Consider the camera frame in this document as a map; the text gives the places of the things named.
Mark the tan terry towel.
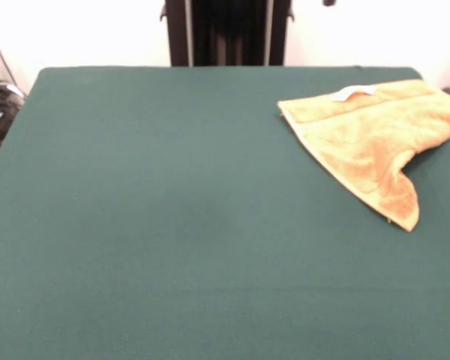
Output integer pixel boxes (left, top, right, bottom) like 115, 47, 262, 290
276, 79, 450, 233

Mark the dark green table cloth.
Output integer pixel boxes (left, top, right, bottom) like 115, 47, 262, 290
0, 66, 450, 360

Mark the black equipment pile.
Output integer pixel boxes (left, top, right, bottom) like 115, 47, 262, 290
0, 80, 26, 155

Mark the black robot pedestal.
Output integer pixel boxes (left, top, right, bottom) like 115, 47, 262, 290
160, 0, 296, 68

